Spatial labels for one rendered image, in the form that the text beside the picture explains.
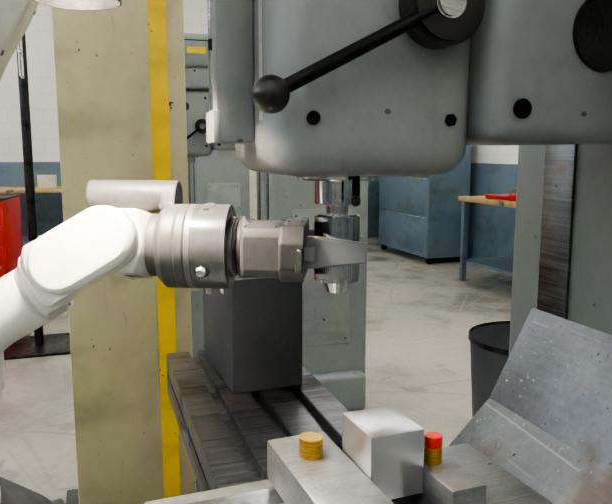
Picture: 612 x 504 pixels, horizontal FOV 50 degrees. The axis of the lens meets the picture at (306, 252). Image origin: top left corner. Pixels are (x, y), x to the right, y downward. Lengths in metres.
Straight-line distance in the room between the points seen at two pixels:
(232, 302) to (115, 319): 1.40
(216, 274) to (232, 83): 0.19
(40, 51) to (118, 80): 7.39
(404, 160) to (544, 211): 0.42
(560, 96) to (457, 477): 0.35
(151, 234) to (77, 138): 1.69
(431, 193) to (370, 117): 7.34
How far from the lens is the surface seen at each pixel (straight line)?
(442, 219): 8.02
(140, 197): 0.71
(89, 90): 2.37
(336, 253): 0.66
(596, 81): 0.69
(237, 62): 0.64
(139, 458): 2.61
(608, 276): 0.91
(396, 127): 0.60
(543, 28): 0.66
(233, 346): 1.07
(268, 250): 0.65
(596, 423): 0.88
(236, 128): 0.63
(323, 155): 0.57
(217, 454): 0.90
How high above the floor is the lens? 1.33
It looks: 9 degrees down
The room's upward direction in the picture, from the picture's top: straight up
